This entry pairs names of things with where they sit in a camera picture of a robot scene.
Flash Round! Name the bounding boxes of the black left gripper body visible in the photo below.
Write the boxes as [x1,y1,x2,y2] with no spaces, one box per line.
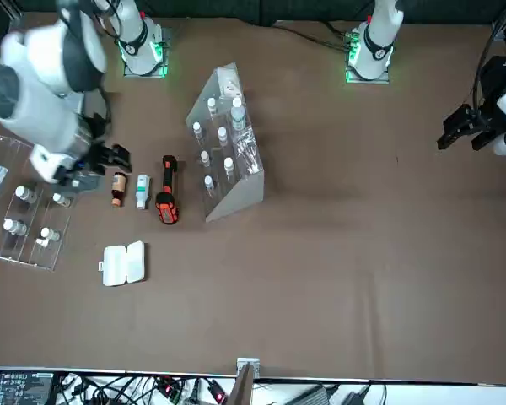
[467,105,506,137]

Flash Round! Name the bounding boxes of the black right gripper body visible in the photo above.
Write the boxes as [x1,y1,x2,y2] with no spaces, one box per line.
[79,113,111,170]

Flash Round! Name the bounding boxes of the orange black barcode scanner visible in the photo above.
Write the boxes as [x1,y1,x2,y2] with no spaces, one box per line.
[154,154,181,229]

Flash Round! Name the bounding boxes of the brown medicine bottle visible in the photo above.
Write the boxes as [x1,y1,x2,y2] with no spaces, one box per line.
[110,171,129,208]

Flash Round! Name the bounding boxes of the white medicine bottle green label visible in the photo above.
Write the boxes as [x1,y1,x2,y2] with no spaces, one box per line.
[134,174,152,211]

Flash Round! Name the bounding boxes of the white-capped clear bottle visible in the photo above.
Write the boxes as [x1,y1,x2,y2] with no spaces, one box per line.
[14,185,39,203]
[3,218,28,236]

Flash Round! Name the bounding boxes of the clear acrylic divided tray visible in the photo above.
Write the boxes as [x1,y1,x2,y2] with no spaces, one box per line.
[0,134,85,271]

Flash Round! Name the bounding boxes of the white plastic pill box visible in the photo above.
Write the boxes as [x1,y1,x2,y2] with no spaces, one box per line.
[98,240,147,288]

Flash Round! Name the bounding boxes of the clear bottle teal label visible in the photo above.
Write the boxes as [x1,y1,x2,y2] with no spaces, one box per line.
[230,96,246,131]

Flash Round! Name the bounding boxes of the clear acrylic stepped shelf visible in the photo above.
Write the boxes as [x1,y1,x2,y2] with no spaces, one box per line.
[185,62,266,224]

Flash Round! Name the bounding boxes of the clear cotton swab packet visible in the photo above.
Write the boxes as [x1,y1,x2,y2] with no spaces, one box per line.
[231,129,262,176]

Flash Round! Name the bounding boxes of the clear packet white contents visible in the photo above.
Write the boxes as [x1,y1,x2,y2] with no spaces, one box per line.
[217,68,242,99]

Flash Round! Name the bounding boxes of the black connector red light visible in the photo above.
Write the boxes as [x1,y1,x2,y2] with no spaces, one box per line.
[206,379,229,405]
[158,377,180,400]

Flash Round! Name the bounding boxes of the black labelled power adapter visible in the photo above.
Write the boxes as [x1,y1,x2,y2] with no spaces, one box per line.
[0,370,55,405]

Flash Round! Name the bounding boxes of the black power brick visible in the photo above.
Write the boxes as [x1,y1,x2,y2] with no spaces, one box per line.
[341,390,372,405]

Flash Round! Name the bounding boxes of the grey power brick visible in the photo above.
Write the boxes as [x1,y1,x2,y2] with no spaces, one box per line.
[284,382,336,405]

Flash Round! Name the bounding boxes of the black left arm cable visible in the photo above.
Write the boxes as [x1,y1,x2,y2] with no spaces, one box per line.
[471,0,506,111]

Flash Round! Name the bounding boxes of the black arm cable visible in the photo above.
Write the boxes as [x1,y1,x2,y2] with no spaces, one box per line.
[92,0,124,43]
[471,0,506,111]

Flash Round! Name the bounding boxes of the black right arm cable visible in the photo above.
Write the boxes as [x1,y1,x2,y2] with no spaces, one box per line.
[92,0,124,43]

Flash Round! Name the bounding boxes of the black base cable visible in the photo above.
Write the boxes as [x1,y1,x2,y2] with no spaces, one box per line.
[273,20,352,52]

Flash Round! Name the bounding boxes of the camera mounting post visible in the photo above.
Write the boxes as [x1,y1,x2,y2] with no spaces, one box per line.
[229,357,261,405]

